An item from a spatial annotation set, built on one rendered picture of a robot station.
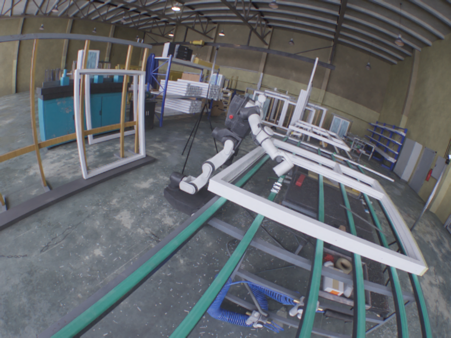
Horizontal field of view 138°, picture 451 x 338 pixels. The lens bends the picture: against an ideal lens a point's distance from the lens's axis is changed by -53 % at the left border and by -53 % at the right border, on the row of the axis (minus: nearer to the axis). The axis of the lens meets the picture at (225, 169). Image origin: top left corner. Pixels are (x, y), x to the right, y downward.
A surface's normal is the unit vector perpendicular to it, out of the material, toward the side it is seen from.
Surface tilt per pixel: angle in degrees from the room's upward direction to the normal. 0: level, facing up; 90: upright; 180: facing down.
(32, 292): 0
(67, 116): 90
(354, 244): 90
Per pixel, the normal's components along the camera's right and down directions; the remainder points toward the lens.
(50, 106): 0.87, 0.36
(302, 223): -0.44, 0.30
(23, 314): 0.21, -0.88
